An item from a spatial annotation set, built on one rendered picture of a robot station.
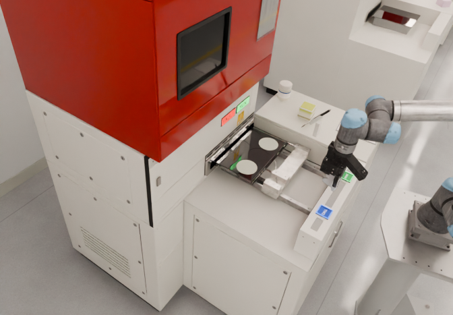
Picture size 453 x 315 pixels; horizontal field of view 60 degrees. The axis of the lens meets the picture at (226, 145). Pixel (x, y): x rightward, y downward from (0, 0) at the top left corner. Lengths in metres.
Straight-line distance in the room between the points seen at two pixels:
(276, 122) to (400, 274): 0.95
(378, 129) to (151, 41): 0.78
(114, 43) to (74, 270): 1.71
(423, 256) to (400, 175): 1.72
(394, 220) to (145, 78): 1.31
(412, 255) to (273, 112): 0.95
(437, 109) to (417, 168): 2.20
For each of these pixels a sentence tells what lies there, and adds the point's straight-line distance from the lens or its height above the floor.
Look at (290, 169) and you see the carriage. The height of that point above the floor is 0.88.
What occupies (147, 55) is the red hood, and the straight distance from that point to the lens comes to 1.18.
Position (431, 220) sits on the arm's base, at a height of 0.93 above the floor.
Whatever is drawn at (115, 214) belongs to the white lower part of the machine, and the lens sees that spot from 1.90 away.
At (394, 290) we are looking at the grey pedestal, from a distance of 2.27.
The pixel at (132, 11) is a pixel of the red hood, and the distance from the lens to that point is 1.16.
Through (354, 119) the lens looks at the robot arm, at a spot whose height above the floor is 1.46.
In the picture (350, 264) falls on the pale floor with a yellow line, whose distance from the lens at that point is 2.79.
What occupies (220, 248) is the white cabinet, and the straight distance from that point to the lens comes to 1.90.
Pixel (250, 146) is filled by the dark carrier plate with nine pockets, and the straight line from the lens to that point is 2.00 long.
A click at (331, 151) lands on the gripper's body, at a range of 1.46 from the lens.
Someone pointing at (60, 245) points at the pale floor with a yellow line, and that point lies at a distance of 2.80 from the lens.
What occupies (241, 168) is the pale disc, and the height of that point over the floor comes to 0.90.
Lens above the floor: 2.19
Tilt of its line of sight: 41 degrees down
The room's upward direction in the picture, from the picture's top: 6 degrees clockwise
